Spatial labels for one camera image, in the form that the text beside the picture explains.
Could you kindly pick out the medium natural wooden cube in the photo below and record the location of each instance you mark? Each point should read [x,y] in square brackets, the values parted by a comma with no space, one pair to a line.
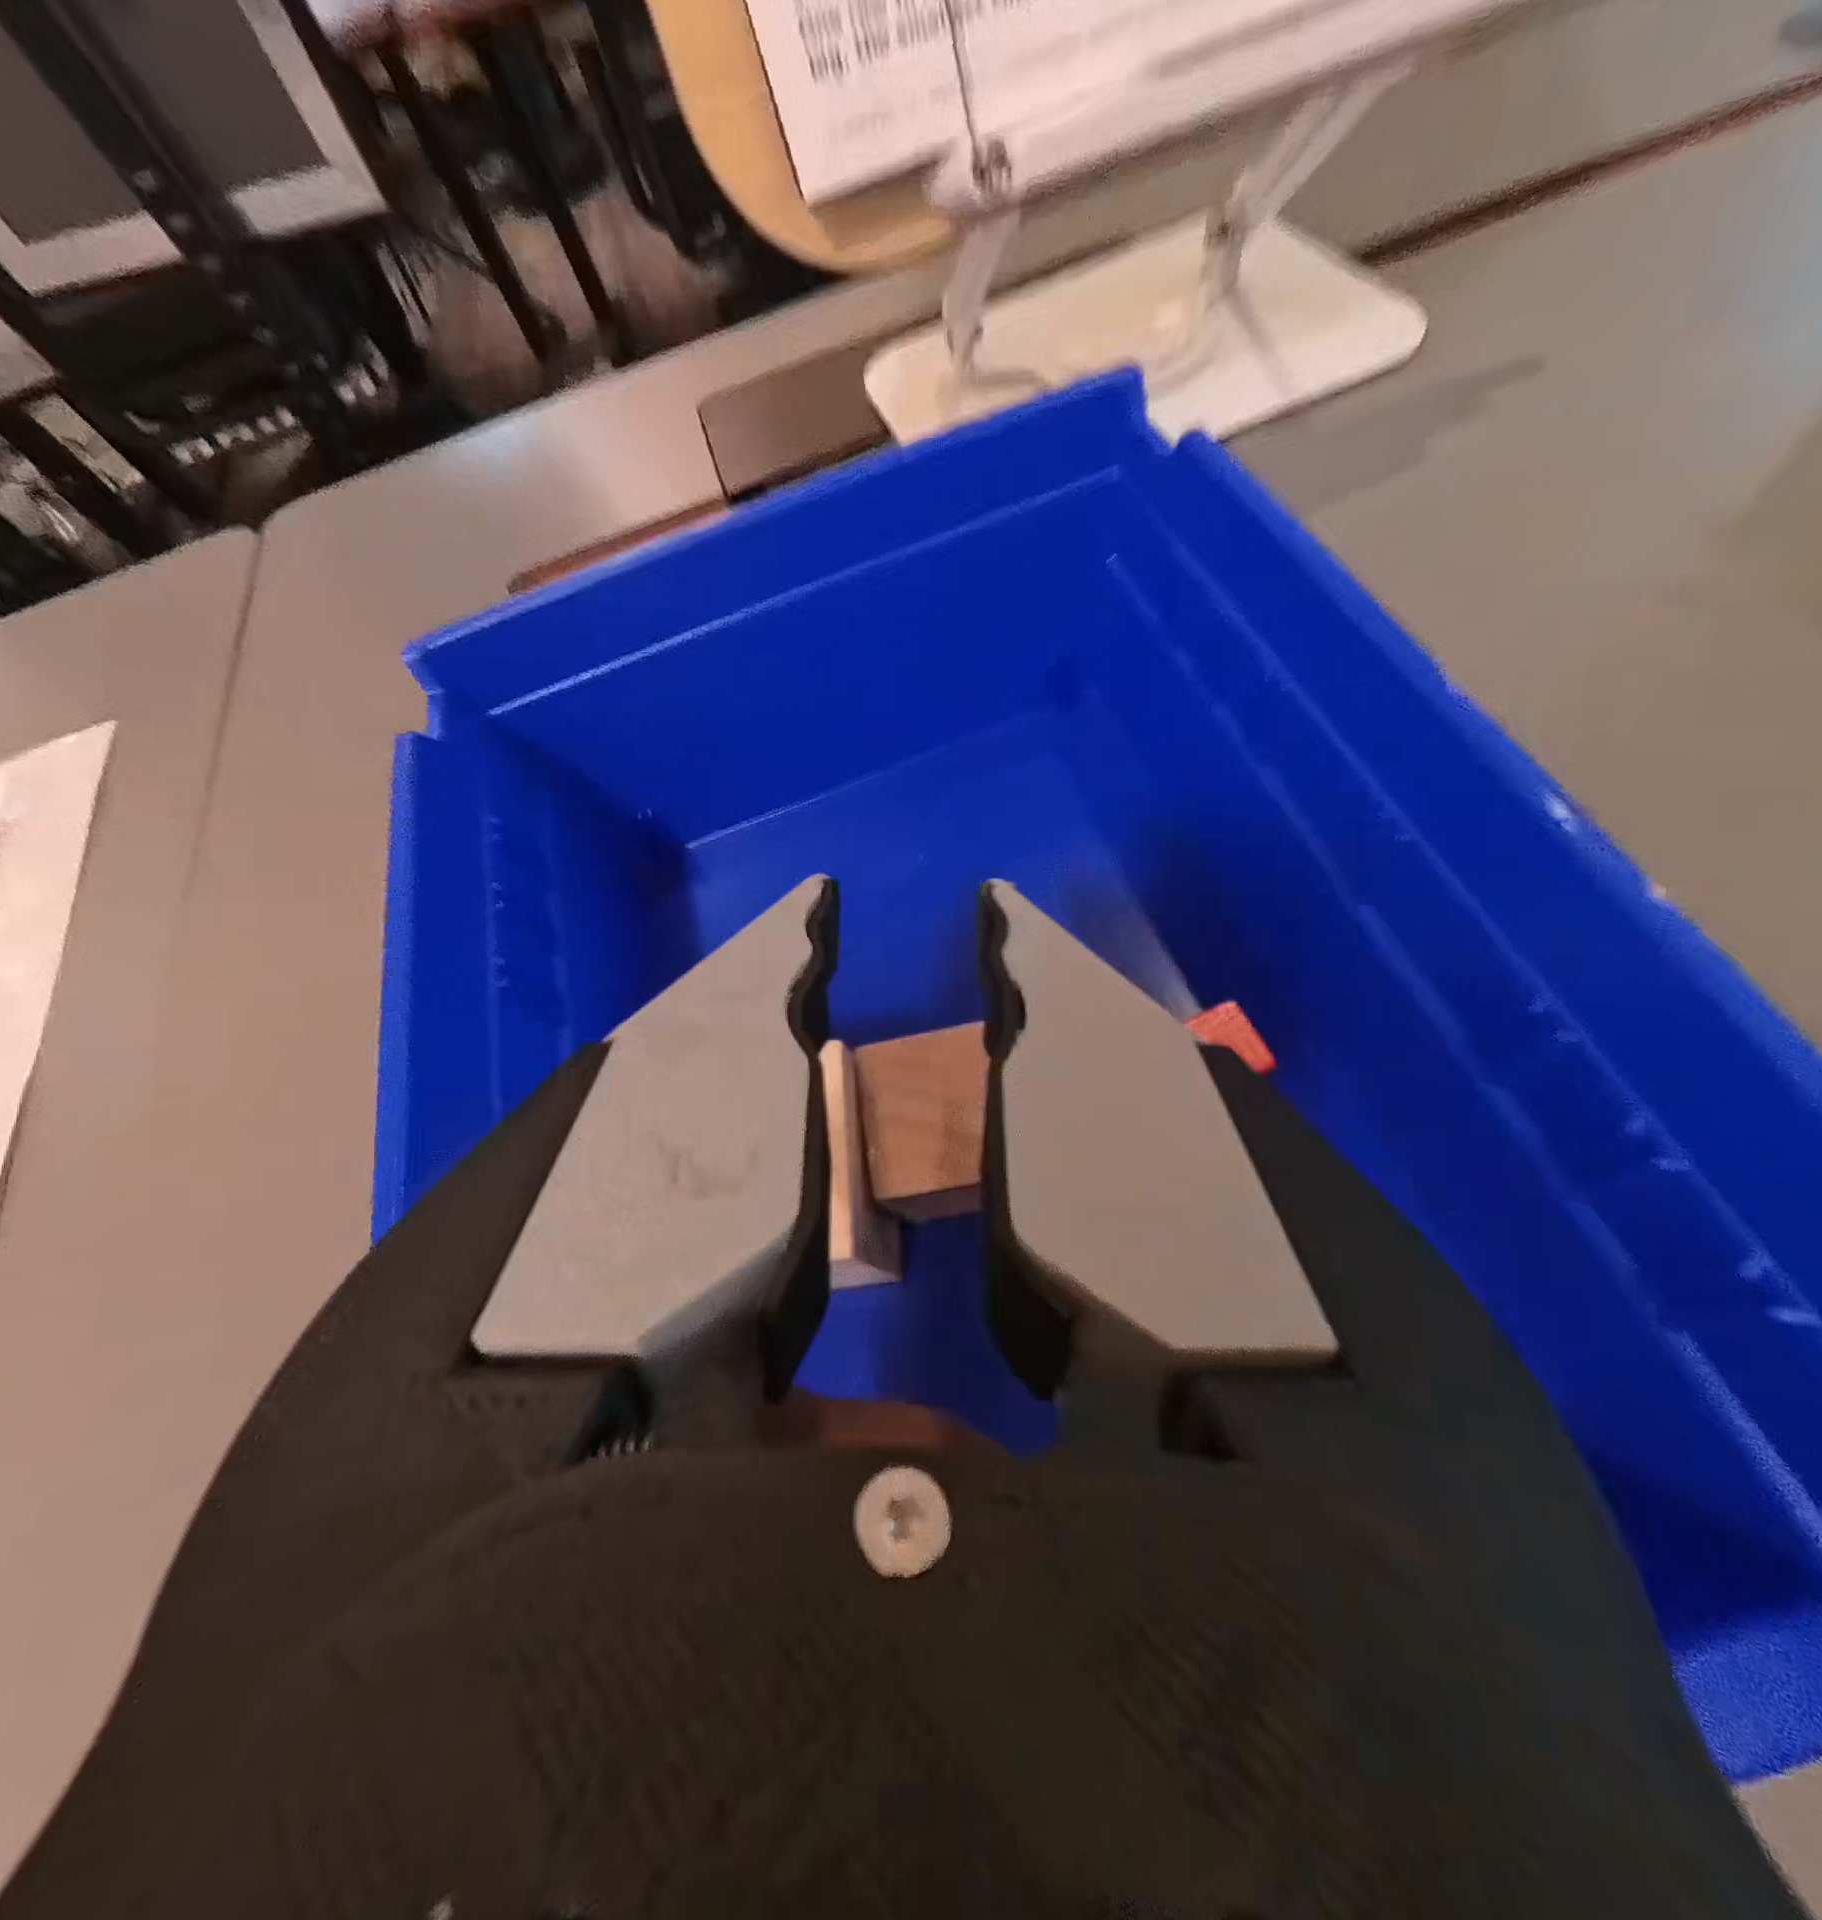
[924,1107]

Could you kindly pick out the grey framed panel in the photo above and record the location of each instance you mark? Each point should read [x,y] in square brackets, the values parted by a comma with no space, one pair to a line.
[29,133]

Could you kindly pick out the blue plastic bin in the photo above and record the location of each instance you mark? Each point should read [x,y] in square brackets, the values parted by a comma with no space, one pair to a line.
[1377,1050]

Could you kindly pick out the printed paper sheet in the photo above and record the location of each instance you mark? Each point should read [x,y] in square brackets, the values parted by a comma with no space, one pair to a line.
[29,975]

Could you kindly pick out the large natural wooden cube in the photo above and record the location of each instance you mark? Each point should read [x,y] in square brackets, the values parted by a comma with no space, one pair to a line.
[860,1199]

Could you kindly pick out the red wooden cube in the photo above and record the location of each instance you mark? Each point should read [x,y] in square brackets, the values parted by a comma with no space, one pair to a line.
[1235,1035]

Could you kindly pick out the instruction sheet on stand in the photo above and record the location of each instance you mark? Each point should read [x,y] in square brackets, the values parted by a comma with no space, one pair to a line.
[1302,330]

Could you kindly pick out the grey desk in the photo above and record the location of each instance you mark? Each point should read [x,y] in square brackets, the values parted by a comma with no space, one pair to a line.
[177,898]

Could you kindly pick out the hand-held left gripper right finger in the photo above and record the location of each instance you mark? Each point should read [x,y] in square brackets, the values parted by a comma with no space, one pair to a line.
[1150,1187]

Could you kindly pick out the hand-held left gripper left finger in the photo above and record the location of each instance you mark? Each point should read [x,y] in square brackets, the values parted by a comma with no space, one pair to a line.
[656,1187]

